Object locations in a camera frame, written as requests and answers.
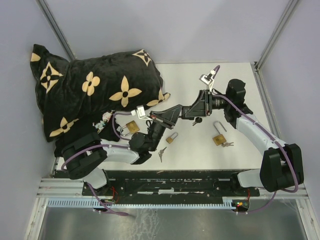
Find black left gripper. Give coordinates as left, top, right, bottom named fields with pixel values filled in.
left=149, top=106, right=185, bottom=153

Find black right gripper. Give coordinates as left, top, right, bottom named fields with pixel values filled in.
left=182, top=90, right=230, bottom=118

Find black padlock keys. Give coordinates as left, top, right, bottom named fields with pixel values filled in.
left=192, top=117, right=203, bottom=126

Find small brass padlock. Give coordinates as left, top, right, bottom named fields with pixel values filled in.
left=166, top=132, right=179, bottom=144

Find brass padlock long shackle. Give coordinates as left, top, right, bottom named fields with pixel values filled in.
left=213, top=120, right=227, bottom=146

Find small padlock keys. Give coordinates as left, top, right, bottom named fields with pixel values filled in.
left=158, top=147, right=167, bottom=163

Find large brass padlock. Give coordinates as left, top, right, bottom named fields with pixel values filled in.
left=119, top=120, right=140, bottom=137

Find long shackle padlock keys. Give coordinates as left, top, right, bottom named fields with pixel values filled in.
left=222, top=142, right=234, bottom=148

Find black padlock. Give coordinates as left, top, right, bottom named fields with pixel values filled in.
left=178, top=106, right=191, bottom=120

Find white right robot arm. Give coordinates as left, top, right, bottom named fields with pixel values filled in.
left=181, top=75, right=304, bottom=196

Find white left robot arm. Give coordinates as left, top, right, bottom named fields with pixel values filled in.
left=61, top=104, right=183, bottom=195

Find black floral garment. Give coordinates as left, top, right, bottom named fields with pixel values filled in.
left=54, top=110, right=120, bottom=158

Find black floral plush pillow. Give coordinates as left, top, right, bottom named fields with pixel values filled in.
left=30, top=44, right=171, bottom=142

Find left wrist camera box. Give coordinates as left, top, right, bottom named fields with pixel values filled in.
left=130, top=105, right=150, bottom=120

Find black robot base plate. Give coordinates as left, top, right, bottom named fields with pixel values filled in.
left=96, top=170, right=260, bottom=205

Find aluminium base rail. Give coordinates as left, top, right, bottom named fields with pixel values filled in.
left=36, top=174, right=307, bottom=200

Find right aluminium frame post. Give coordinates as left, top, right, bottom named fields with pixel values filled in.
left=254, top=0, right=301, bottom=73

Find aluminium frame post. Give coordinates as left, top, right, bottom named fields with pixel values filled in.
left=36, top=0, right=76, bottom=61
left=254, top=0, right=301, bottom=73

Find light blue cable duct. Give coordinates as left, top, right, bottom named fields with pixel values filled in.
left=47, top=198, right=245, bottom=210

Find left aluminium frame post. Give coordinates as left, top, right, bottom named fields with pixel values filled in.
left=36, top=0, right=76, bottom=61

